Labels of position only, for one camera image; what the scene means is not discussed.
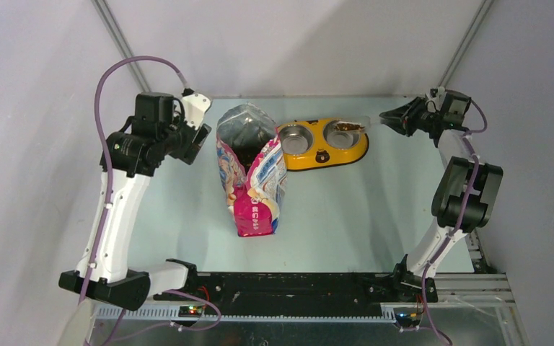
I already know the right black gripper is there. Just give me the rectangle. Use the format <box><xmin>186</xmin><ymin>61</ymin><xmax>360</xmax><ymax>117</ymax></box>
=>
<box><xmin>379</xmin><ymin>97</ymin><xmax>443</xmax><ymax>137</ymax></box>

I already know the clear plastic scoop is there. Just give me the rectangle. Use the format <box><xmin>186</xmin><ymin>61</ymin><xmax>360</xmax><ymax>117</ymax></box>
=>
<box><xmin>333</xmin><ymin>115</ymin><xmax>384</xmax><ymax>133</ymax></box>

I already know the cat food bag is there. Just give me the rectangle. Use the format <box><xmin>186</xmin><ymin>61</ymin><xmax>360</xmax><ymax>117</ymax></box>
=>
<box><xmin>216</xmin><ymin>102</ymin><xmax>287</xmax><ymax>237</ymax></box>

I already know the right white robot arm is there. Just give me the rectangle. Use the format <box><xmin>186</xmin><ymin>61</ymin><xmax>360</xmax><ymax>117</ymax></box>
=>
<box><xmin>379</xmin><ymin>87</ymin><xmax>504</xmax><ymax>301</ymax></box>

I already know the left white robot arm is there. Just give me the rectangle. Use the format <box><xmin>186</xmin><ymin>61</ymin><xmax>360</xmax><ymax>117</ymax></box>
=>
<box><xmin>58</xmin><ymin>89</ymin><xmax>211</xmax><ymax>311</ymax></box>

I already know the brown kibble pet food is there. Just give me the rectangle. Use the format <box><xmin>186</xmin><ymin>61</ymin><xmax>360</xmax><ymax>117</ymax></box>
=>
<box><xmin>334</xmin><ymin>121</ymin><xmax>364</xmax><ymax>132</ymax></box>

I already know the yellow double pet bowl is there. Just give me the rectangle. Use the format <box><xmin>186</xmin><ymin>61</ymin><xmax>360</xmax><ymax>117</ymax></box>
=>
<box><xmin>278</xmin><ymin>118</ymin><xmax>369</xmax><ymax>172</ymax></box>

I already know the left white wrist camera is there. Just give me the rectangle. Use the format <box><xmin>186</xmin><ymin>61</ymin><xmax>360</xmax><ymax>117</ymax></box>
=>
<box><xmin>180</xmin><ymin>88</ymin><xmax>212</xmax><ymax>130</ymax></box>

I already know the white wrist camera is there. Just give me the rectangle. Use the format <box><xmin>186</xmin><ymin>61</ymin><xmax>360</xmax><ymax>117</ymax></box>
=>
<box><xmin>425</xmin><ymin>86</ymin><xmax>447</xmax><ymax>113</ymax></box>
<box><xmin>180</xmin><ymin>88</ymin><xmax>212</xmax><ymax>130</ymax></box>

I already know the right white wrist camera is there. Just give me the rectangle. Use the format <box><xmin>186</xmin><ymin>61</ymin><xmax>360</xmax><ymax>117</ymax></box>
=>
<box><xmin>425</xmin><ymin>86</ymin><xmax>447</xmax><ymax>113</ymax></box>

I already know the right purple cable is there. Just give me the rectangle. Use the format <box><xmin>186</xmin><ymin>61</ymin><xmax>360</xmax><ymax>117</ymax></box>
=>
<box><xmin>420</xmin><ymin>97</ymin><xmax>489</xmax><ymax>346</ymax></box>

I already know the purple cable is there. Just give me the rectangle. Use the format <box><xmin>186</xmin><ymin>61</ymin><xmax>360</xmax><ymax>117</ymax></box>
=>
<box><xmin>420</xmin><ymin>97</ymin><xmax>489</xmax><ymax>346</ymax></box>
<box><xmin>76</xmin><ymin>56</ymin><xmax>223</xmax><ymax>345</ymax></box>

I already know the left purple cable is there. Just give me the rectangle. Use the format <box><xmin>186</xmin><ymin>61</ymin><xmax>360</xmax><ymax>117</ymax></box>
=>
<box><xmin>76</xmin><ymin>56</ymin><xmax>223</xmax><ymax>345</ymax></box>

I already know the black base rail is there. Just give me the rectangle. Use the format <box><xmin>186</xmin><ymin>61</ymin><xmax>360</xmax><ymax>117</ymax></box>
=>
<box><xmin>181</xmin><ymin>264</ymin><xmax>438</xmax><ymax>318</ymax></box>

